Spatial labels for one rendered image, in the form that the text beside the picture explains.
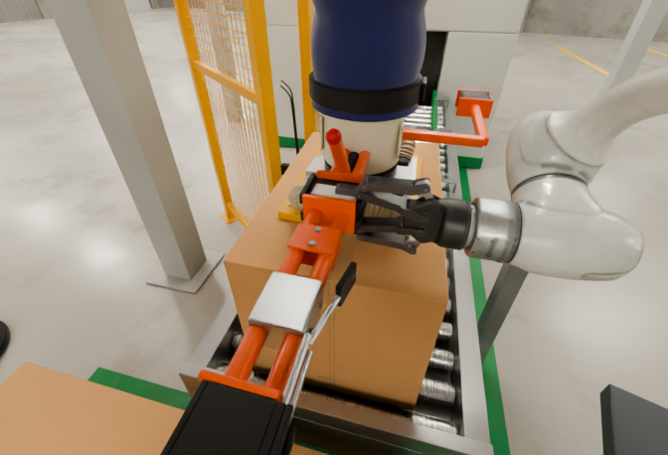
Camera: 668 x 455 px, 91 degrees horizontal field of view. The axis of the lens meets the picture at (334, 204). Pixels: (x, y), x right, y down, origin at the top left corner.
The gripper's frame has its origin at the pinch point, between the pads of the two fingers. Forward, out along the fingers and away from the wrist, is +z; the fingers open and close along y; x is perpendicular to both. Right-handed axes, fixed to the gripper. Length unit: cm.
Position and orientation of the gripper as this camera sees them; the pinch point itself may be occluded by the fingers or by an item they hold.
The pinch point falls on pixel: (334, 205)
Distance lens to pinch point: 52.2
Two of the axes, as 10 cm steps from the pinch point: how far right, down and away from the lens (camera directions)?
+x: 2.4, -5.7, 7.9
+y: -0.1, 8.1, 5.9
